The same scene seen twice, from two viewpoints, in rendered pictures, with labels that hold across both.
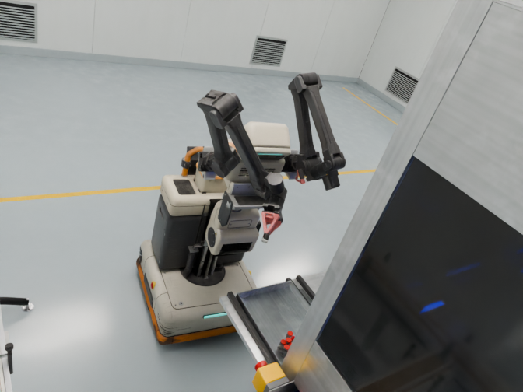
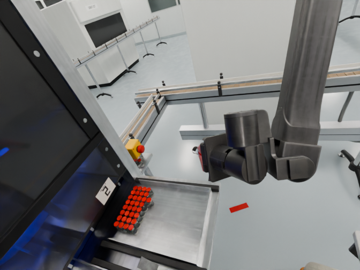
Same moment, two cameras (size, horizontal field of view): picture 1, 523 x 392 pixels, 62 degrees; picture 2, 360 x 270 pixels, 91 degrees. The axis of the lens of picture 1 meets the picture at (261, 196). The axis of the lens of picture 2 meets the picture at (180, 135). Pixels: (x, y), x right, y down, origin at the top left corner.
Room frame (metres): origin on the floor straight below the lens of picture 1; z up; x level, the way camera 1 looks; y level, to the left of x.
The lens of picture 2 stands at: (1.57, -0.22, 1.53)
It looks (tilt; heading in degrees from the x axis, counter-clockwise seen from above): 38 degrees down; 159
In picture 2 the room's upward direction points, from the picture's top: 19 degrees counter-clockwise
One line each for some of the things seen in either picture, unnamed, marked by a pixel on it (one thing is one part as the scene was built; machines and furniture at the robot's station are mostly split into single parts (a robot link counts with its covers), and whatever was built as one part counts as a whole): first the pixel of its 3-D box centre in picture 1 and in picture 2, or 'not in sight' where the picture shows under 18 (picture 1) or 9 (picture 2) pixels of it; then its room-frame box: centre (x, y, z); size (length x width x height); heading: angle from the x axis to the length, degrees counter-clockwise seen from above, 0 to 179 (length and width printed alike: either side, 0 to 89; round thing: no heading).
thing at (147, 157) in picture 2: not in sight; (136, 162); (0.78, -0.21, 0.87); 0.14 x 0.13 x 0.02; 41
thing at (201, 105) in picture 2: not in sight; (207, 135); (0.50, 0.45, 0.46); 0.09 x 0.09 x 0.77; 41
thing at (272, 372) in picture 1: (269, 381); (132, 148); (0.82, -0.20, 0.99); 0.08 x 0.07 x 0.07; 41
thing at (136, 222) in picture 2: (299, 339); (142, 209); (1.09, -0.29, 0.90); 0.18 x 0.02 x 0.05; 130
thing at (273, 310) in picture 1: (286, 322); (162, 214); (1.16, -0.24, 0.90); 0.34 x 0.26 x 0.04; 40
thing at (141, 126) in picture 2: not in sight; (139, 125); (0.53, -0.07, 0.92); 0.69 x 0.15 x 0.16; 131
